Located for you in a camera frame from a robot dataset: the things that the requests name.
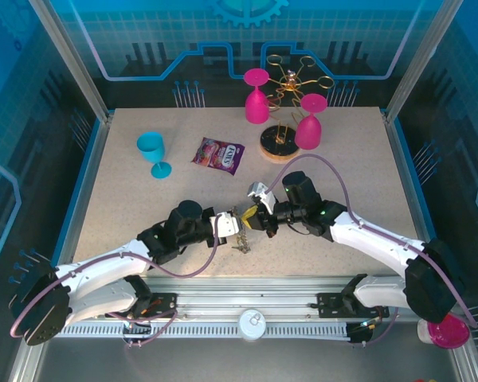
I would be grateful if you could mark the metal keyring disc with rings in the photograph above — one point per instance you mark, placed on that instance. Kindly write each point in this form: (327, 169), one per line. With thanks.
(245, 242)

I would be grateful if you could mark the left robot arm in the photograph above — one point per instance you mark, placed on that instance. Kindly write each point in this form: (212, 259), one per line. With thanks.
(103, 264)

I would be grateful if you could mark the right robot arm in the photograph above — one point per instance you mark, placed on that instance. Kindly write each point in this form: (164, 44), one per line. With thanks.
(374, 242)

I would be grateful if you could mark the pink plastic goblet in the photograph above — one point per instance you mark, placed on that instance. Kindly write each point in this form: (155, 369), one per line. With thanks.
(257, 109)
(308, 133)

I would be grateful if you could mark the purple candy bag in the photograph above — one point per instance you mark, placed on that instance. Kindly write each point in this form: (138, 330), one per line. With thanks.
(219, 155)

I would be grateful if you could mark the blue plastic goblet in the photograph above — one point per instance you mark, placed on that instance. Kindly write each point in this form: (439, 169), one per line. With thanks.
(151, 146)

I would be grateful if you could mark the white round can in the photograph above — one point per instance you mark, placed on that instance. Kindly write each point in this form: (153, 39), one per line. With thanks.
(251, 326)

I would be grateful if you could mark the white cup with pink lid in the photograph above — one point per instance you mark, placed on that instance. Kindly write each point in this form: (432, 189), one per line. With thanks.
(448, 336)

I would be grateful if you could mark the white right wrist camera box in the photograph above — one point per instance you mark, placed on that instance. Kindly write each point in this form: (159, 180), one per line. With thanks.
(263, 195)

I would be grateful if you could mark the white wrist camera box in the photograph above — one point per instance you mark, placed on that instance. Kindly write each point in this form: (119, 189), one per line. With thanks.
(225, 224)
(263, 195)

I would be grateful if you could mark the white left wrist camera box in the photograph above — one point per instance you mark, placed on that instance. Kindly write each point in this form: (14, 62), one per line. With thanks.
(225, 224)

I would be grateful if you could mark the aluminium mounting rail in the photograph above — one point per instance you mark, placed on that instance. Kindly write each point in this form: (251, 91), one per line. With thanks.
(243, 294)

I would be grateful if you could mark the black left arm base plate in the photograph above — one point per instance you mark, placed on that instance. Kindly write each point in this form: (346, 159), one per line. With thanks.
(165, 304)

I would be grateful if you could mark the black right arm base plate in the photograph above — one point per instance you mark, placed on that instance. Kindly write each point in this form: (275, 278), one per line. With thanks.
(328, 304)

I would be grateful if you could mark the aluminium frame post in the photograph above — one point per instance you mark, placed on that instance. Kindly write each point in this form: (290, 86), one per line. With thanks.
(418, 59)
(72, 59)

